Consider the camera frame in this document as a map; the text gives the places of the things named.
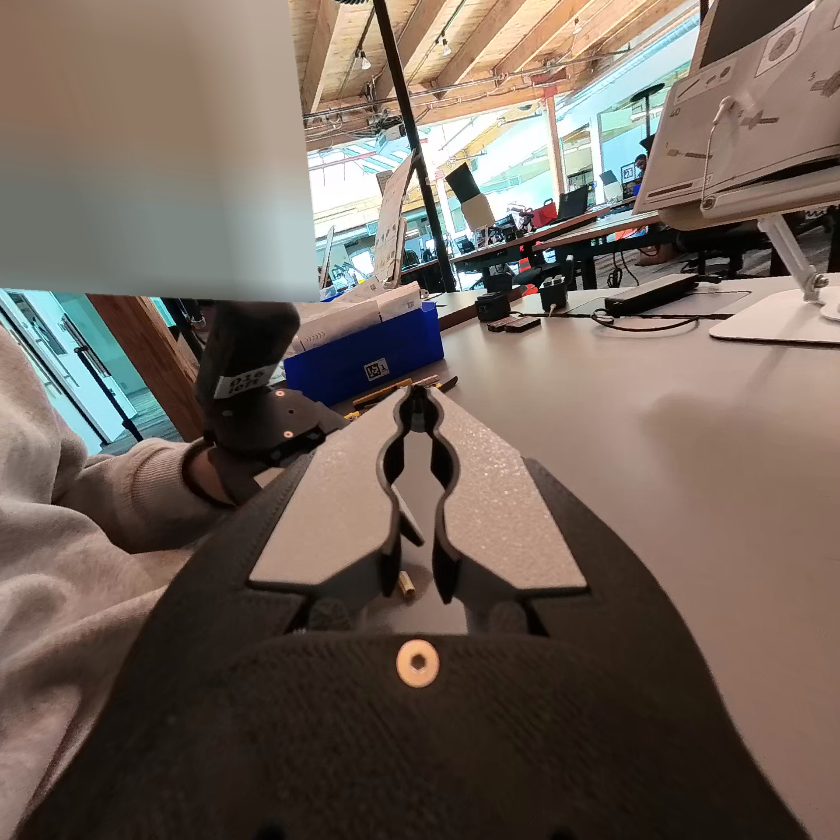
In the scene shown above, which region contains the person's left hand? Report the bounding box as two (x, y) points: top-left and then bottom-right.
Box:
(182, 446), (235, 508)

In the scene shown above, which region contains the glass door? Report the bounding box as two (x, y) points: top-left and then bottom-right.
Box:
(0, 289), (139, 447)

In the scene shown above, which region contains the wooden background desk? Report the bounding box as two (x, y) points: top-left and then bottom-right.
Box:
(451, 209), (664, 290)

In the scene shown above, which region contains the instruction booklet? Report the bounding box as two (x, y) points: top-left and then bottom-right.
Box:
(632, 0), (840, 214)

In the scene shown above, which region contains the black and white board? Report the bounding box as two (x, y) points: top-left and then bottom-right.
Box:
(444, 162), (497, 232)

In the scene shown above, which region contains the whiteboard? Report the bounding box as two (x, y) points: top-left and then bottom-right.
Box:
(373, 150), (421, 290)

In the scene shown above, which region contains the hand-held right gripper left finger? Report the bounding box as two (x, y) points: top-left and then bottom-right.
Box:
(248, 386), (414, 624)

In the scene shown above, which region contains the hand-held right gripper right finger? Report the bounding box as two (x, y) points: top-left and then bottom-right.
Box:
(423, 384), (588, 621)

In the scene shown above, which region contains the pile of lego pieces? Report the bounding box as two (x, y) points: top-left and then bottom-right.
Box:
(341, 374), (460, 421)

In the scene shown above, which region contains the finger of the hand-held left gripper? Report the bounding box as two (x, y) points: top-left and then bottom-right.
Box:
(392, 486), (427, 549)

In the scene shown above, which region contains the wooden post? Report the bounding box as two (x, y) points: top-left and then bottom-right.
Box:
(85, 294), (206, 442)

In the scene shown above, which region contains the long yellow lego beam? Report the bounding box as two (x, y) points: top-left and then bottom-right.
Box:
(352, 378), (414, 413)

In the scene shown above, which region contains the person's left forearm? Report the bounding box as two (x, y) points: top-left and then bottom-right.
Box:
(39, 436), (201, 565)

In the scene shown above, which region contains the black power adapter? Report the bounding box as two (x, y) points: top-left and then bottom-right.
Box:
(604, 272), (700, 317)

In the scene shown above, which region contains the black pole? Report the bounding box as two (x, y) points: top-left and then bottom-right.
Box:
(371, 0), (458, 294)

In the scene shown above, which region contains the blue plastic bin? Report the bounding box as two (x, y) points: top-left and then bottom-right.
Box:
(283, 302), (446, 409)

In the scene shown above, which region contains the grey hoodie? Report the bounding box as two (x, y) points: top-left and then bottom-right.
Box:
(0, 325), (217, 840)

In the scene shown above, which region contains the black tripod stand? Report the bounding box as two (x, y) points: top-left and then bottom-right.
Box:
(73, 346), (145, 442)

